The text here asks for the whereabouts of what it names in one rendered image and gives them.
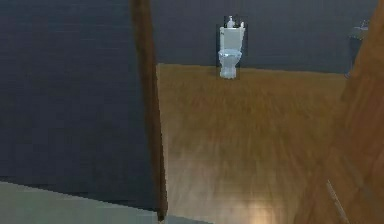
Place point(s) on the white toilet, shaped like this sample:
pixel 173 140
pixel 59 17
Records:
pixel 230 50

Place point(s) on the white soap bottle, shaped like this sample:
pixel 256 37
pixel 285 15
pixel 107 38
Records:
pixel 230 22

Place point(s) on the small white bottle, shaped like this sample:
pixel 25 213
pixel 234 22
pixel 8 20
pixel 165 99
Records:
pixel 242 24

